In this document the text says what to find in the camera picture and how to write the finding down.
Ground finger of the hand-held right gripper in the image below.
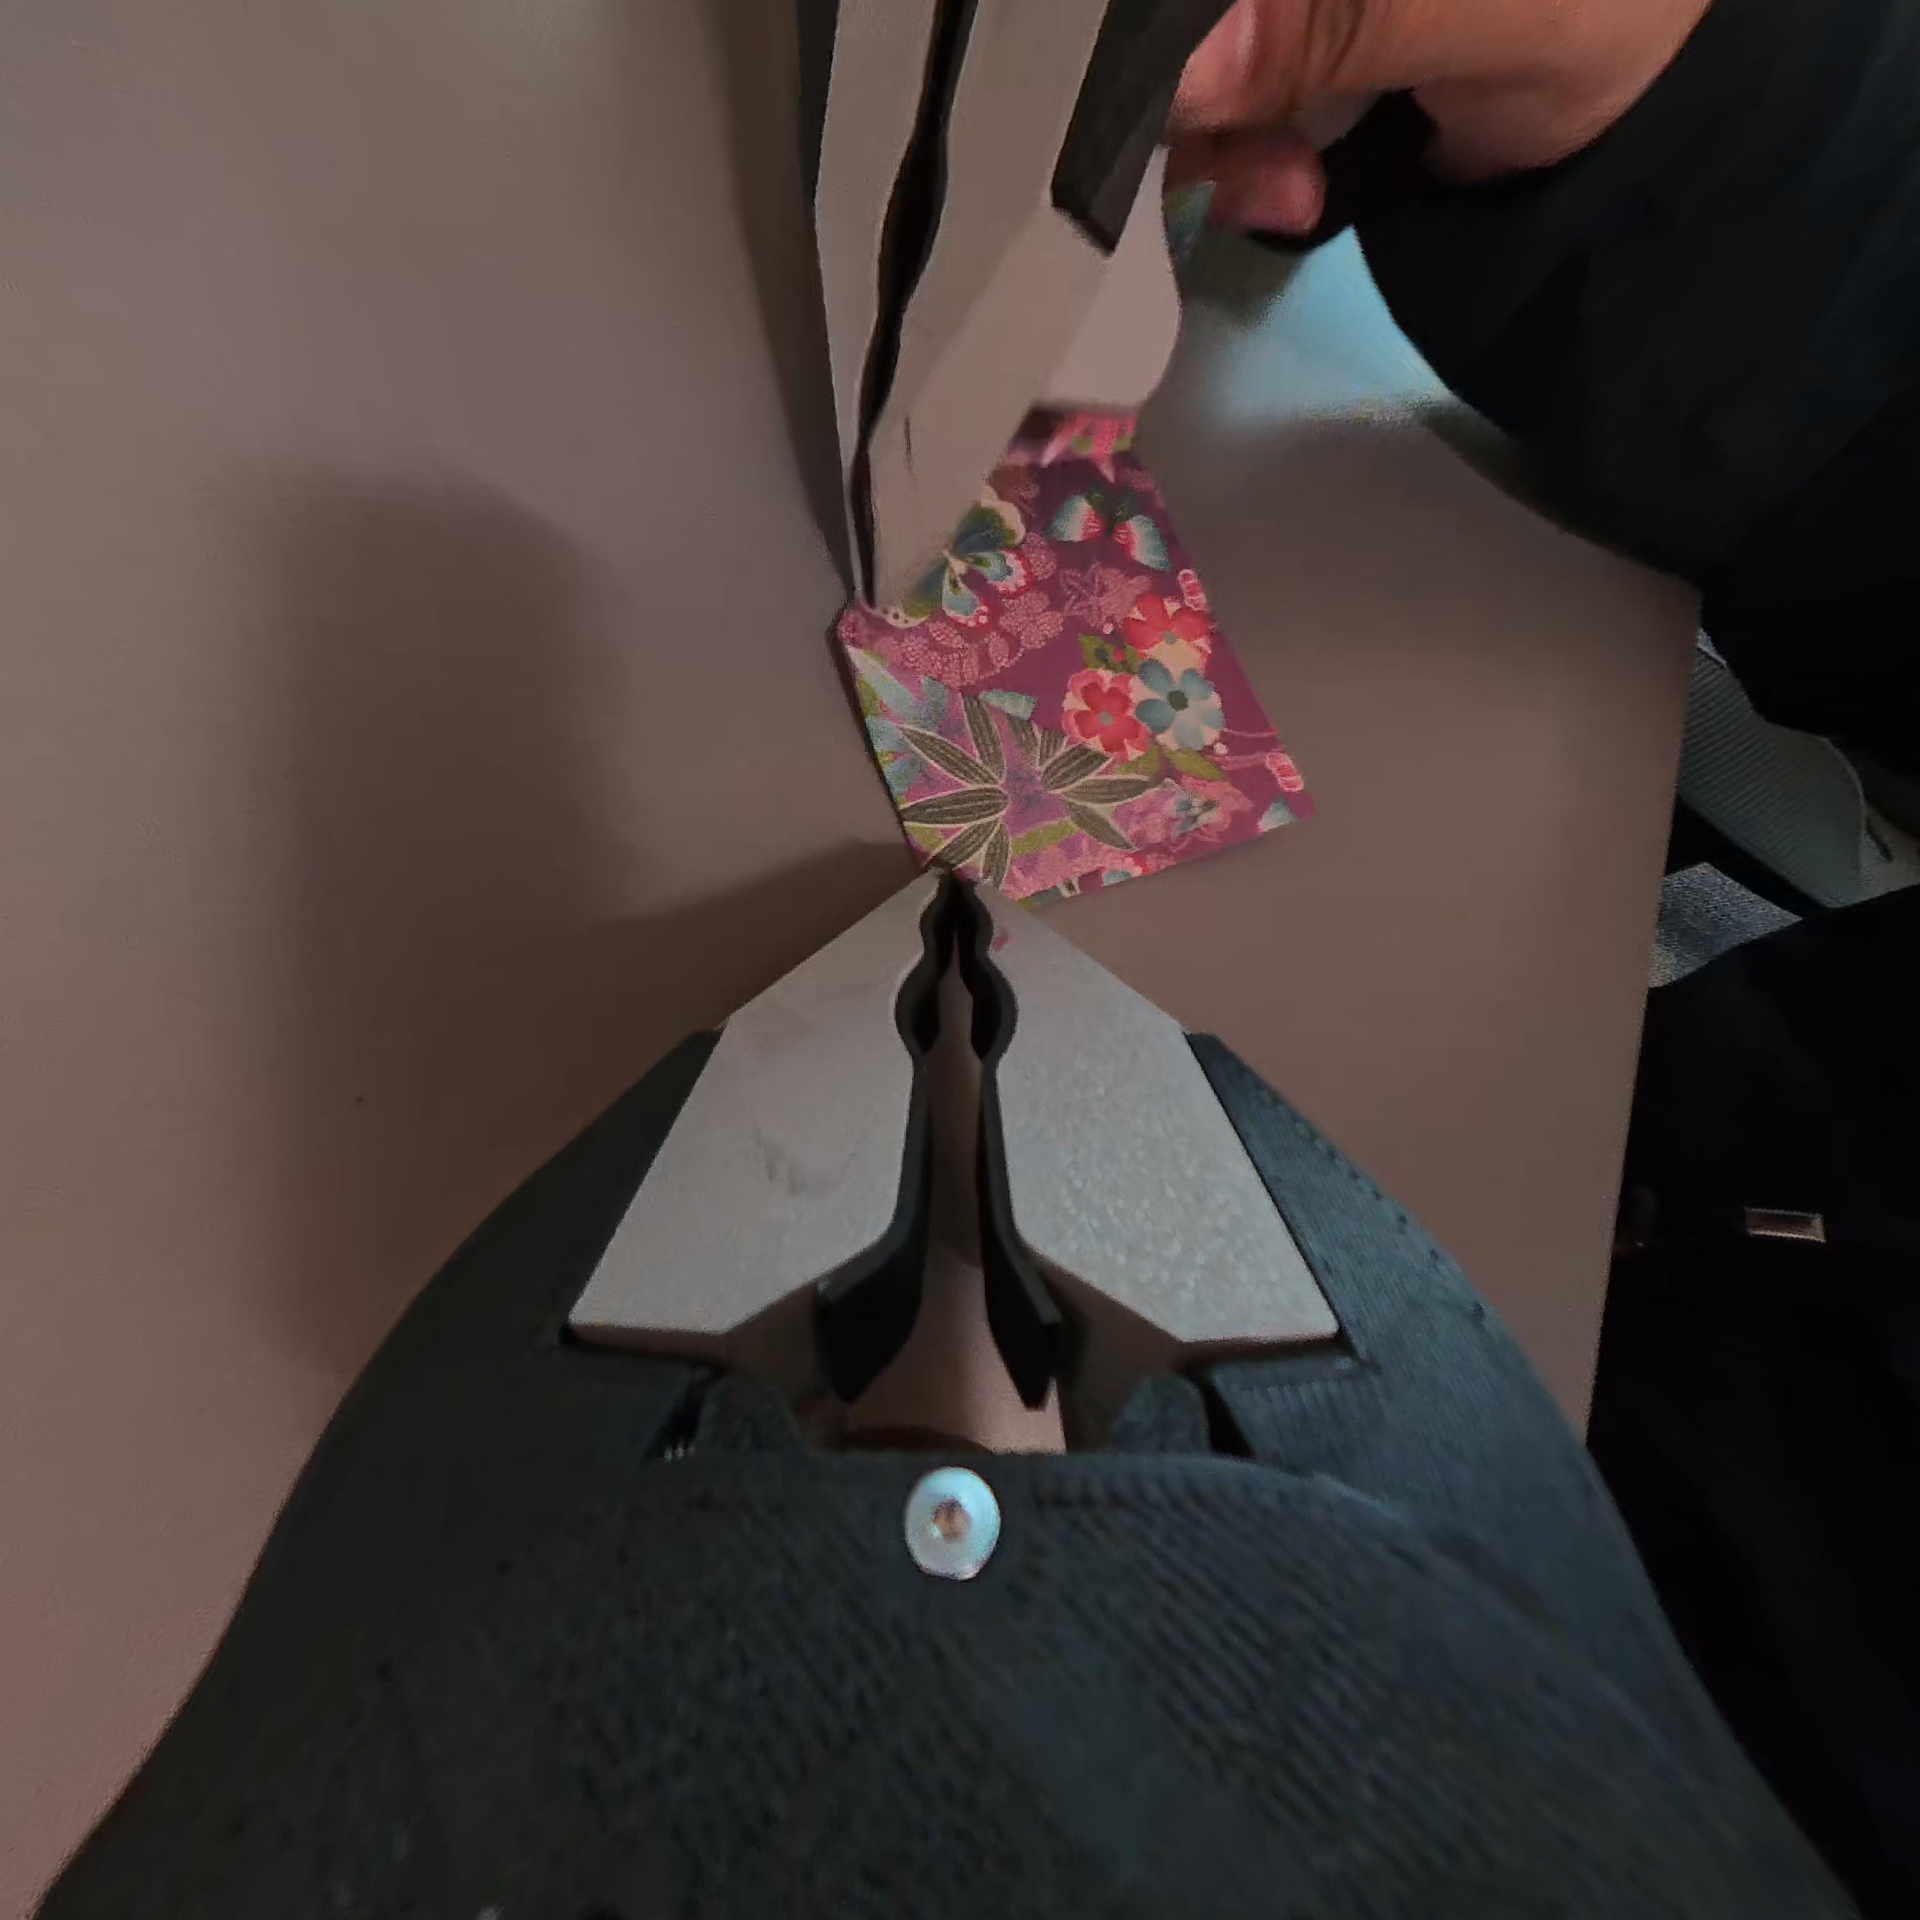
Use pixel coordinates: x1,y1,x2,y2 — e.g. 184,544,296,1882
813,0,979,600
866,0,1183,600

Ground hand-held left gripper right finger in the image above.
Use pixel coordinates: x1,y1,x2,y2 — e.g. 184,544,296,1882
953,885,1344,1413

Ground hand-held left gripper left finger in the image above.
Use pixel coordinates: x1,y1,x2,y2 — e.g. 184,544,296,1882
565,875,961,1411

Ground floral purple origami paper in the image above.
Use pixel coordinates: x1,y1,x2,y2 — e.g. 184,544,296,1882
833,412,1318,911

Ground person's right forearm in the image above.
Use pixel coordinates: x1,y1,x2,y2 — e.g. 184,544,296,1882
1341,0,1920,741

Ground person's right hand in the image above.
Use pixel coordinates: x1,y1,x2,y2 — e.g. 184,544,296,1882
1166,0,1716,243

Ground pale grey chair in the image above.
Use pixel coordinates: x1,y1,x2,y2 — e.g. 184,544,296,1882
1646,630,1920,997

